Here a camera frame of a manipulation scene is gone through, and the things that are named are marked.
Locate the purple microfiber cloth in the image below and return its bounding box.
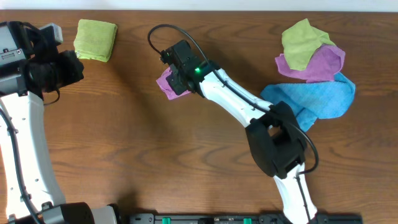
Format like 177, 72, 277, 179
156, 67, 190, 100

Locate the crumpled purple cloth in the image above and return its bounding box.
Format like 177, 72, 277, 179
275, 45, 346, 83

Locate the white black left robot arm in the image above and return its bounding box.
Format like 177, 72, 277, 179
1, 49, 121, 224

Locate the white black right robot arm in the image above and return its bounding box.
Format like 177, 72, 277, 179
167, 62, 317, 223

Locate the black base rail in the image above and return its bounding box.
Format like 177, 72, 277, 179
129, 213, 363, 224

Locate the folded green cloth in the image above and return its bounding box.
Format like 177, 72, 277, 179
73, 19, 118, 62

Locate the crumpled blue cloth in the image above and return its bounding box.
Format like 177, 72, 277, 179
261, 72, 356, 132

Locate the crumpled olive green cloth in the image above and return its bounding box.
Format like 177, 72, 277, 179
282, 19, 335, 71

